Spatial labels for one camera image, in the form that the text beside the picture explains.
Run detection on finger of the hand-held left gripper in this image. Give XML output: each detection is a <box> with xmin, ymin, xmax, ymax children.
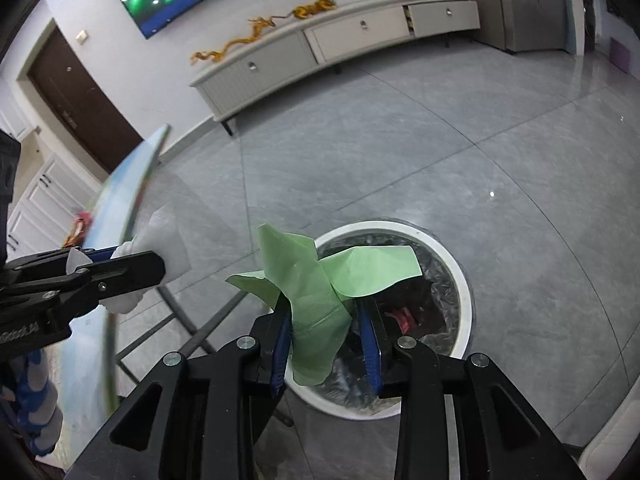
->
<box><xmin>0</xmin><ymin>245</ymin><xmax>122</xmax><ymax>287</ymax></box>
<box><xmin>47</xmin><ymin>250</ymin><xmax>167</xmax><ymax>320</ymax></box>

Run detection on red packet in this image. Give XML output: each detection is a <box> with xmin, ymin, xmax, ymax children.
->
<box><xmin>387</xmin><ymin>307</ymin><xmax>421</xmax><ymax>333</ymax></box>

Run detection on black bin liner bag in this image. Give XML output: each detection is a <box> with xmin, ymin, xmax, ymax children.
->
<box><xmin>315</xmin><ymin>232</ymin><xmax>461</xmax><ymax>403</ymax></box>

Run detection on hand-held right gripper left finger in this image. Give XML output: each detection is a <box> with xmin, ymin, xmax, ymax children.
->
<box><xmin>65</xmin><ymin>310</ymin><xmax>293</xmax><ymax>480</ymax></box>

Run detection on white low furniture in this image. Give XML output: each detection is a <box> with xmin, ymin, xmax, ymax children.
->
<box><xmin>575</xmin><ymin>407</ymin><xmax>640</xmax><ymax>480</ymax></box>

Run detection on red gold snack wrapper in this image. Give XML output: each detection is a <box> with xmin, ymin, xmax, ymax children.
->
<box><xmin>65</xmin><ymin>212</ymin><xmax>94</xmax><ymax>247</ymax></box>

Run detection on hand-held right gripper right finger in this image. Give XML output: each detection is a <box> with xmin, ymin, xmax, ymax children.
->
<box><xmin>356</xmin><ymin>297</ymin><xmax>583</xmax><ymax>480</ymax></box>

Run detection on dark brown door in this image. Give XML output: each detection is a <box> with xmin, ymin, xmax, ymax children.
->
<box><xmin>27</xmin><ymin>25</ymin><xmax>143</xmax><ymax>176</ymax></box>

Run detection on white tissue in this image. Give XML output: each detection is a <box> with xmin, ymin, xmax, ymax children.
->
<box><xmin>65</xmin><ymin>207</ymin><xmax>193</xmax><ymax>316</ymax></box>

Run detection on grey refrigerator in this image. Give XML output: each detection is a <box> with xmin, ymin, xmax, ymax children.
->
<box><xmin>437</xmin><ymin>0</ymin><xmax>571</xmax><ymax>53</ymax></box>

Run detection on white television cabinet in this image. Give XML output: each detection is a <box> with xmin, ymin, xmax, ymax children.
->
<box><xmin>189</xmin><ymin>0</ymin><xmax>481</xmax><ymax>136</ymax></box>

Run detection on white round trash bin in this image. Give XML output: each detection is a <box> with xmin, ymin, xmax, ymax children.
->
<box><xmin>282</xmin><ymin>220</ymin><xmax>475</xmax><ymax>418</ymax></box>

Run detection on golden dragon ornament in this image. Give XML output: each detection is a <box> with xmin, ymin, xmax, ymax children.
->
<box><xmin>190</xmin><ymin>0</ymin><xmax>337</xmax><ymax>66</ymax></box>

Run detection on green paper sheet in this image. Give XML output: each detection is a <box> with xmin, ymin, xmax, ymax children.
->
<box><xmin>225</xmin><ymin>223</ymin><xmax>422</xmax><ymax>387</ymax></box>

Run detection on table with landscape print top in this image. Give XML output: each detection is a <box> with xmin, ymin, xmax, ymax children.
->
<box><xmin>55</xmin><ymin>124</ymin><xmax>296</xmax><ymax>461</ymax></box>

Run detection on white panelled cabinets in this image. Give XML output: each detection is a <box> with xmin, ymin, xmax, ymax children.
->
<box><xmin>0</xmin><ymin>75</ymin><xmax>101</xmax><ymax>261</ymax></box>

